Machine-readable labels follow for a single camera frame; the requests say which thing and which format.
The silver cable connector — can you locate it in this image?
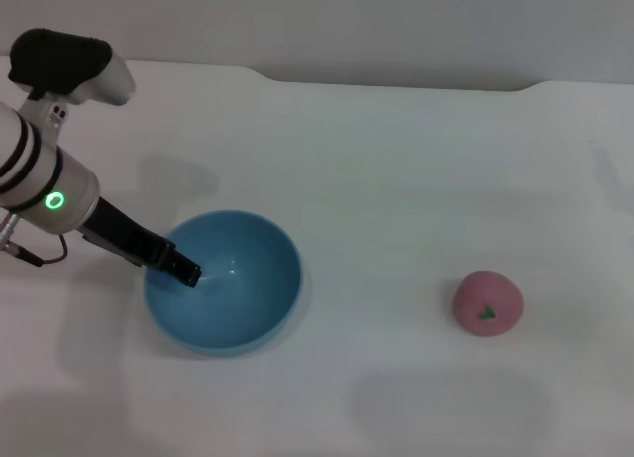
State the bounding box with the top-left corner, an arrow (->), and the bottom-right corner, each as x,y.
0,216 -> 21,254

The thin left arm cable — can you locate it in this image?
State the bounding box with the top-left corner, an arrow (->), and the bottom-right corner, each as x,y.
14,234 -> 69,268

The blue bowl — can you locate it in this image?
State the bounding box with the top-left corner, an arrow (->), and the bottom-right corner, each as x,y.
143,209 -> 303,358

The pink toy peach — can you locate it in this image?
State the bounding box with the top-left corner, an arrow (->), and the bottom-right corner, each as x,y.
452,270 -> 525,338

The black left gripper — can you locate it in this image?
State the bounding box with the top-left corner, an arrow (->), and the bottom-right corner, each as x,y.
81,196 -> 202,290

